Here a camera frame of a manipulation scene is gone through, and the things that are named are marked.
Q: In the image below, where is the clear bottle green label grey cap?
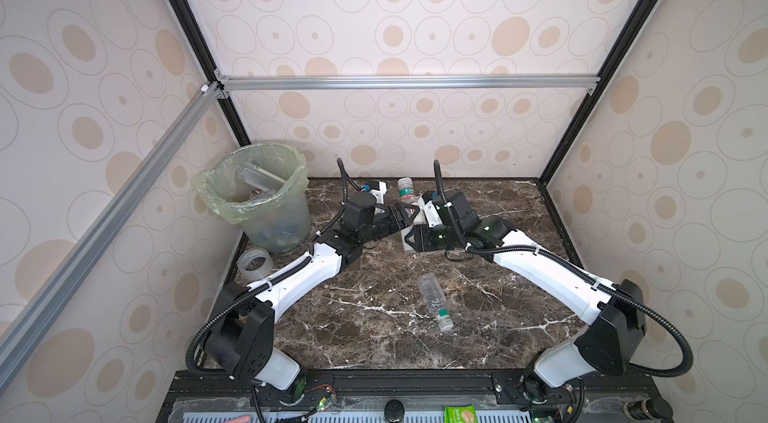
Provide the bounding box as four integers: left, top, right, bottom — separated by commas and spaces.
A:
397, 177, 424, 254

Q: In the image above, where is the clear bottle green neck band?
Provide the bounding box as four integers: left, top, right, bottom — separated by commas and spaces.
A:
417, 273, 454, 333

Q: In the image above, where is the grey mesh waste bin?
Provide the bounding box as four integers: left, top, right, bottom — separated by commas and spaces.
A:
200, 141, 313, 255

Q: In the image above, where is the clear bottle white cap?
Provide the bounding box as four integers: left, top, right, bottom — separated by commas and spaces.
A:
237, 162, 286, 193

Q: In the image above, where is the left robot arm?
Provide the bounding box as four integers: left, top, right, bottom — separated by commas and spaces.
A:
186, 191, 419, 398

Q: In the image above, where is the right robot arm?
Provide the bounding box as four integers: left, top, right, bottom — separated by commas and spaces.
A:
405, 191, 646, 397

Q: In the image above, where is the green plastic bin liner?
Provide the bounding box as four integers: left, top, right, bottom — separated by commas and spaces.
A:
191, 142, 309, 225

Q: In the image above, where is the black round knob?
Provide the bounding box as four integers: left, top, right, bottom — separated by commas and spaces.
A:
383, 399, 406, 423

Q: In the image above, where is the green snack packet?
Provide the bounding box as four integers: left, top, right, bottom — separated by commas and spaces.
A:
444, 405, 479, 423

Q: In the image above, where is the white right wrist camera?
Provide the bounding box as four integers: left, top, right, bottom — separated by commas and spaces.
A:
418, 192, 444, 228

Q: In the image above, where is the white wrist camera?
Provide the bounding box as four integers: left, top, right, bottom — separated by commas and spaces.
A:
363, 180, 387, 204
418, 192, 444, 228

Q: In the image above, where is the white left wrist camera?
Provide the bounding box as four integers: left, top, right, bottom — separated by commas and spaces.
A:
363, 180, 387, 204

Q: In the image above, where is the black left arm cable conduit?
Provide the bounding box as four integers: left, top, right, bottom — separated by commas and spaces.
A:
184, 157, 361, 375

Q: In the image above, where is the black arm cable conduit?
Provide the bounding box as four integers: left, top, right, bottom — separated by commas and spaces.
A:
184, 157, 361, 375
433, 159, 695, 379

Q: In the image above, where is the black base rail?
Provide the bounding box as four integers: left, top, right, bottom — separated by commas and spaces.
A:
156, 369, 673, 422

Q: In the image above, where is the aluminium frame rail back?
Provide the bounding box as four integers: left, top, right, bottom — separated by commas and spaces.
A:
220, 74, 600, 92

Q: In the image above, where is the aluminium frame rail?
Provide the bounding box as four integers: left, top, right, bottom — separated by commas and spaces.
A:
0, 82, 222, 391
220, 74, 600, 92

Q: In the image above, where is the aluminium frame rail left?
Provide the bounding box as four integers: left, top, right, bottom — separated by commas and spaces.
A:
0, 82, 222, 391

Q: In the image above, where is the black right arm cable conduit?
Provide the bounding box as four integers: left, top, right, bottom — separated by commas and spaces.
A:
433, 159, 695, 379

